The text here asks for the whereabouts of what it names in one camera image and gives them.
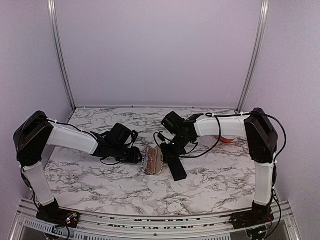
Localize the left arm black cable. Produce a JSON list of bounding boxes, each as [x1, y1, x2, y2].
[[14, 117, 141, 208]]

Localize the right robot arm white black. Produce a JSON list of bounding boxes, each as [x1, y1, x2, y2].
[[160, 108, 278, 225]]

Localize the black glasses case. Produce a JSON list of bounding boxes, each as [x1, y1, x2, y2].
[[165, 156, 187, 182]]

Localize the pink frame sunglasses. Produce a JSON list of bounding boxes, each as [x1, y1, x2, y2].
[[143, 146, 161, 175]]

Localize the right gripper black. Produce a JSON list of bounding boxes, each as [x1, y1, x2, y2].
[[159, 134, 191, 162]]

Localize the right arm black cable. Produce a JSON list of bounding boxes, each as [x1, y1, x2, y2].
[[179, 113, 287, 161]]

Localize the aluminium frame post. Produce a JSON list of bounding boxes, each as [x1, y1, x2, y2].
[[47, 0, 77, 112], [236, 0, 270, 112]]

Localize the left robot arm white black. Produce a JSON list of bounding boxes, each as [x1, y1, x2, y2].
[[13, 110, 143, 225]]

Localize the orange white bowl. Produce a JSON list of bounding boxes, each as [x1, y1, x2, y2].
[[220, 136, 236, 143]]

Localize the left aluminium frame post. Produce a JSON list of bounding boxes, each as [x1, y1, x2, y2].
[[47, 0, 77, 112]]

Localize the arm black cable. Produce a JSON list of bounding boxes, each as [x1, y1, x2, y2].
[[179, 113, 287, 161], [14, 117, 141, 208]]

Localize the front aluminium rail base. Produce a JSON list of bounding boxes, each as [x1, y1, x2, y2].
[[8, 199, 301, 240]]

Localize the right aluminium frame post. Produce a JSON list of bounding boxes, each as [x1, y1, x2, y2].
[[236, 0, 270, 112]]

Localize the striped flag glasses pouch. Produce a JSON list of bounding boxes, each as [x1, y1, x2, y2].
[[141, 146, 164, 175]]

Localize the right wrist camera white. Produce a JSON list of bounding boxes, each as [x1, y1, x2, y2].
[[153, 131, 171, 146]]

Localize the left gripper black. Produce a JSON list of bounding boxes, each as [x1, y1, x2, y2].
[[111, 143, 144, 164]]

